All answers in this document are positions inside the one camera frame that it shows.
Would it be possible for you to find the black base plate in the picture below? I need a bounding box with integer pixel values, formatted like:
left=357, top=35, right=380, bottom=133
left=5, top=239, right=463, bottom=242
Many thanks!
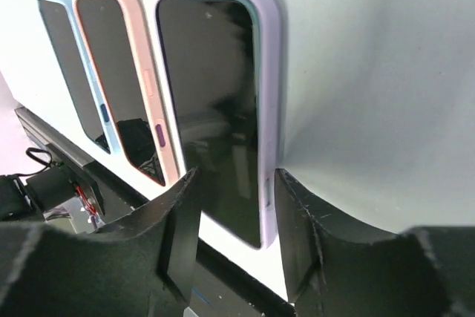
left=1, top=108, right=294, bottom=316

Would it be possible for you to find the light blue phone case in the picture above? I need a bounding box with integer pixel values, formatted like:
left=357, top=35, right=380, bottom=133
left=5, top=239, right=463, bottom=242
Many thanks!
left=36, top=0, right=124, bottom=157

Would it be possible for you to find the black phone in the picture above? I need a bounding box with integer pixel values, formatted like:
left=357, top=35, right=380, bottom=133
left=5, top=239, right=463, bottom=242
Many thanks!
left=156, top=0, right=261, bottom=248

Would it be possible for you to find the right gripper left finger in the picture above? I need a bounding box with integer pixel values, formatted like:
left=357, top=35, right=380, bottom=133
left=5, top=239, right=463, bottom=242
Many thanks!
left=1, top=169, right=201, bottom=316

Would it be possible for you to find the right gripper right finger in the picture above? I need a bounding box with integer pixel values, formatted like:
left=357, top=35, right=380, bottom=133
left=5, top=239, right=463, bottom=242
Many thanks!
left=275, top=169, right=474, bottom=316

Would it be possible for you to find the blue phone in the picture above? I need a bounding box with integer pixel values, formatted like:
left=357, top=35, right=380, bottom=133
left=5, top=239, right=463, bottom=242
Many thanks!
left=37, top=0, right=110, bottom=153

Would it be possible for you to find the purple phone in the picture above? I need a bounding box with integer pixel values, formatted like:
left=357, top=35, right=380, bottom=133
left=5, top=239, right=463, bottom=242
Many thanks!
left=75, top=0, right=165, bottom=186

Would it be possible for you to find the pink phone case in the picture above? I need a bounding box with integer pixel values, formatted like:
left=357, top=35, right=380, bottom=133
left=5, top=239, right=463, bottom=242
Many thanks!
left=73, top=0, right=180, bottom=188

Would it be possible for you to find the lavender phone case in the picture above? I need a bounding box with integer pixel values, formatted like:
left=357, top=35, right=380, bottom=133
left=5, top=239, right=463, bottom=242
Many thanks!
left=154, top=0, right=282, bottom=249

